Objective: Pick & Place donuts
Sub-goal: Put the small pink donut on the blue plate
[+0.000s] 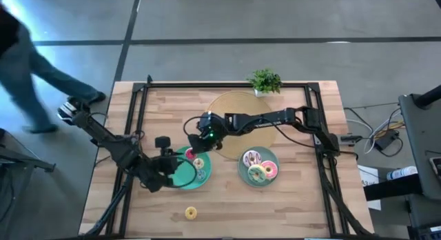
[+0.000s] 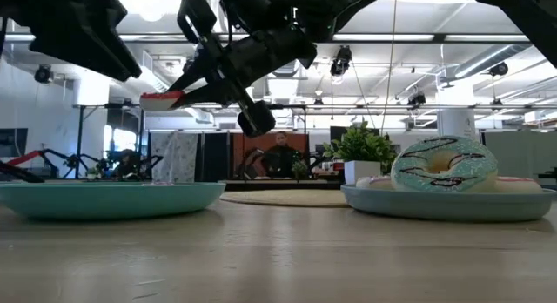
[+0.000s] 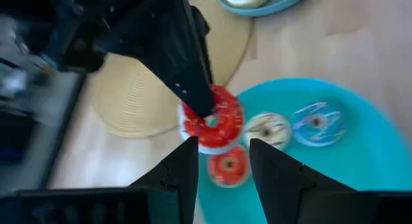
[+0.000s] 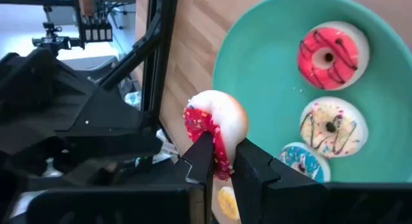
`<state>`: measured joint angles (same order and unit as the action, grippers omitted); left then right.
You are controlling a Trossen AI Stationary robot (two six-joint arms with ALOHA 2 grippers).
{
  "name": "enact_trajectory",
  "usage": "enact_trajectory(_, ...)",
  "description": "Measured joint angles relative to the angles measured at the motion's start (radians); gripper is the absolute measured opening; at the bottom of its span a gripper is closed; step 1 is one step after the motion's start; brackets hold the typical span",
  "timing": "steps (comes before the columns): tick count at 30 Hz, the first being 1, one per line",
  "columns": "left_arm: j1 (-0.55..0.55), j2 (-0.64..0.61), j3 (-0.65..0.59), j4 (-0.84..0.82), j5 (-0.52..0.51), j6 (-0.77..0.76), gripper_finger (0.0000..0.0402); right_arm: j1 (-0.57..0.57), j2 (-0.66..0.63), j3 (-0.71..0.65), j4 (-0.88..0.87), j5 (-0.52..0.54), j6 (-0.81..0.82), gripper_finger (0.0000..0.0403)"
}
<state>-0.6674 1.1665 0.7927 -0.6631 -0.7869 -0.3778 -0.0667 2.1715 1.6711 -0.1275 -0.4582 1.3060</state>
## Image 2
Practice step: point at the large pink frosted donut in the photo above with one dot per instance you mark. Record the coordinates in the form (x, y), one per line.
(518, 185)

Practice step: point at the large white pink-striped donut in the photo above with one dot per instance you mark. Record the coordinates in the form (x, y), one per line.
(374, 183)

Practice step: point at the black background robot arm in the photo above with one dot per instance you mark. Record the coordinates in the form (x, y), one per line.
(126, 163)

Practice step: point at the black hanging overhead camera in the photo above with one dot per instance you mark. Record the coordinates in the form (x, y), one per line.
(341, 61)

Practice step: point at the large mint frosted donut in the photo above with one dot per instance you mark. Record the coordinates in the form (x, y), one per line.
(413, 172)

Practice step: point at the grey-green round plate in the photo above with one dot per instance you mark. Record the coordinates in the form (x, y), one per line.
(435, 205)

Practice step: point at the white partition wall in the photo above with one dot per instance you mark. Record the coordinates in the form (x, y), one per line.
(522, 152)

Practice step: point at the white round pillar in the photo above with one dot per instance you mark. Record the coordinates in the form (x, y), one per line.
(457, 118)

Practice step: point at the black background station frame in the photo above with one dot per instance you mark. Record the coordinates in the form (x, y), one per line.
(79, 142)

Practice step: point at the red cup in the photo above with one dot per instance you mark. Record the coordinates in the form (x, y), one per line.
(338, 166)

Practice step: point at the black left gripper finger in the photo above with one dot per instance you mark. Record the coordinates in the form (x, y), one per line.
(104, 37)

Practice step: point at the black ceiling spotlight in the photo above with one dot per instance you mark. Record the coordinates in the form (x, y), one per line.
(43, 73)
(498, 69)
(416, 99)

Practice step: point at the teal round plate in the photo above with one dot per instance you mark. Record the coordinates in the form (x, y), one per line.
(109, 200)

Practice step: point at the patterned grey curtain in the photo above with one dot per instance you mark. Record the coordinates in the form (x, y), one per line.
(174, 157)

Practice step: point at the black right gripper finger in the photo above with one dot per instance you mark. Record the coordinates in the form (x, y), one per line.
(198, 70)
(209, 95)

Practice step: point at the orange wall board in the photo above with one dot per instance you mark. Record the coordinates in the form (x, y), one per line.
(252, 142)

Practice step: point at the round woven straw placemat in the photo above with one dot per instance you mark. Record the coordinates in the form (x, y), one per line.
(287, 198)

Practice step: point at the silver ceiling duct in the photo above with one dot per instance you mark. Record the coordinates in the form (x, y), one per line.
(491, 59)

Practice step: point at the dark wall monitor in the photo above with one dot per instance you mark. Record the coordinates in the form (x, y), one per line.
(13, 142)

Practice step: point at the black overhead beam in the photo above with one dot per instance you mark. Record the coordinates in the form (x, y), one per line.
(478, 38)

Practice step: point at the dark background table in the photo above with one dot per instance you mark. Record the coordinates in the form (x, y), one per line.
(278, 184)

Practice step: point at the green plant in white pot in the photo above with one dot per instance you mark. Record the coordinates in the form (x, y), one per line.
(361, 146)

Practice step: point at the small background potted plant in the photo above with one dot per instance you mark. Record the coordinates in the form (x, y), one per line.
(299, 168)

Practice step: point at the small red frosted donut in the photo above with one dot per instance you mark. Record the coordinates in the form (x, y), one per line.
(156, 102)

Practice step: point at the person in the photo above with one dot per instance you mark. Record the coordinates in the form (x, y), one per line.
(280, 157)

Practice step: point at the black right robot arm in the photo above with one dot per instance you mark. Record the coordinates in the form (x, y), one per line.
(313, 7)

